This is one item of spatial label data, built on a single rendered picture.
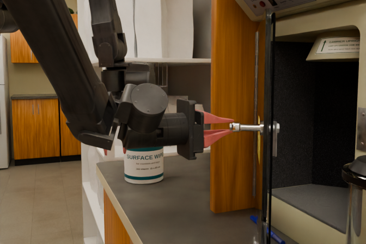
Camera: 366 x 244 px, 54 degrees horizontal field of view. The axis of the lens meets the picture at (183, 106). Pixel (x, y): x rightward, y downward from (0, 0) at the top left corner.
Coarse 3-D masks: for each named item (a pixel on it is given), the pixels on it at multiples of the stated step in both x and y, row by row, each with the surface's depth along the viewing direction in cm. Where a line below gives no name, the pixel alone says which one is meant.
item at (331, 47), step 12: (324, 36) 70; (336, 36) 68; (348, 36) 66; (312, 48) 73; (324, 48) 69; (336, 48) 67; (348, 48) 65; (312, 60) 78; (324, 60) 80; (336, 60) 81; (348, 60) 80
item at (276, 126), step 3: (273, 123) 60; (276, 123) 59; (270, 126) 59; (273, 126) 59; (276, 126) 59; (270, 129) 59; (273, 129) 59; (276, 129) 59; (273, 132) 60; (276, 132) 59; (273, 135) 60; (276, 135) 59; (273, 138) 60; (276, 138) 59; (273, 141) 60; (276, 141) 59; (273, 144) 60; (276, 144) 59; (273, 147) 59; (276, 147) 59; (273, 150) 59; (276, 150) 59; (273, 153) 59; (276, 153) 59
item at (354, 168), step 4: (360, 156) 48; (364, 156) 48; (356, 160) 47; (360, 160) 46; (364, 160) 46; (352, 164) 47; (356, 164) 46; (360, 164) 45; (364, 164) 45; (352, 168) 46; (356, 168) 46; (360, 168) 45; (364, 168) 44; (356, 172) 45; (360, 172) 45; (364, 172) 44
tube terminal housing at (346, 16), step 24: (360, 0) 58; (288, 24) 75; (312, 24) 69; (336, 24) 63; (360, 24) 58; (360, 48) 59; (360, 72) 59; (360, 96) 59; (288, 216) 78; (312, 240) 71; (336, 240) 65
